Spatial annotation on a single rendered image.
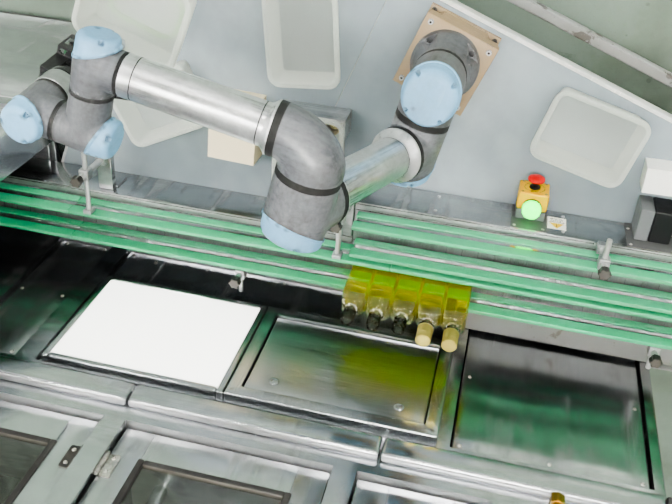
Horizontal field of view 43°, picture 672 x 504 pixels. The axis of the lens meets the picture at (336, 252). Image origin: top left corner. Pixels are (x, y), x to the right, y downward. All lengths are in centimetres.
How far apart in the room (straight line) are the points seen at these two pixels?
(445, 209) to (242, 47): 62
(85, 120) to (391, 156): 58
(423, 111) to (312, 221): 40
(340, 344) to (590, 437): 60
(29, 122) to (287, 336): 84
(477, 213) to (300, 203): 74
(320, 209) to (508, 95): 74
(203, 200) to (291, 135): 88
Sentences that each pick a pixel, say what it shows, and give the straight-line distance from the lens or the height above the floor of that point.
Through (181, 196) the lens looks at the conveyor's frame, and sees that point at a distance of 224.
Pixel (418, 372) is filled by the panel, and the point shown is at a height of 112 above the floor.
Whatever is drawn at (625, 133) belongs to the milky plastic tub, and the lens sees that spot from 206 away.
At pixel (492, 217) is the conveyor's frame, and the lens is 205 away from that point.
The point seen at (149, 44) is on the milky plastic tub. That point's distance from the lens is 184.
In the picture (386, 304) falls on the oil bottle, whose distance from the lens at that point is 192.
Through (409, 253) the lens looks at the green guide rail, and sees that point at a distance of 204.
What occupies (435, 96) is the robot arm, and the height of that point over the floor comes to 106.
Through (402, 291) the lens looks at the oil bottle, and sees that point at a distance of 196.
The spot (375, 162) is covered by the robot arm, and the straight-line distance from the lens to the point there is 162.
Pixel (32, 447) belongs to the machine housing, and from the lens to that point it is 188.
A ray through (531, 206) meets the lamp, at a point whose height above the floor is 85.
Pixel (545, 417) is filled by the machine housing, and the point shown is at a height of 114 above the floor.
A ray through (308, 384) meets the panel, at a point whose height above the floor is 123.
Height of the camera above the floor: 265
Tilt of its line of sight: 57 degrees down
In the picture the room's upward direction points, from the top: 156 degrees counter-clockwise
